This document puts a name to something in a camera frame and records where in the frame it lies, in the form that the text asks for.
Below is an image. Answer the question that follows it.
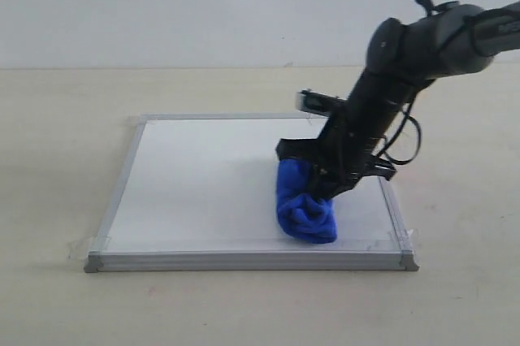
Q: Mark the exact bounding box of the white board with metal frame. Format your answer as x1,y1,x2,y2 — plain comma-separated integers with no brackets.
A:
84,113,418,273

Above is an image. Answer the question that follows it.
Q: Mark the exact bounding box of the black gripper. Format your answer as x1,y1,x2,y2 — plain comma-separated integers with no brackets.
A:
275,106,397,201

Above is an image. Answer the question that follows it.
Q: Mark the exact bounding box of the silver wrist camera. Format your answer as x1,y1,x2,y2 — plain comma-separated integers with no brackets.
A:
296,89,344,117

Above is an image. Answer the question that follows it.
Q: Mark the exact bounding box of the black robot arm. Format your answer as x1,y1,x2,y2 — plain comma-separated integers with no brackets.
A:
276,2,519,200

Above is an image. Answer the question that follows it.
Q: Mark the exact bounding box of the blue microfiber cloth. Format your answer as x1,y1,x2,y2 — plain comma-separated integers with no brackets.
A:
275,159,338,244

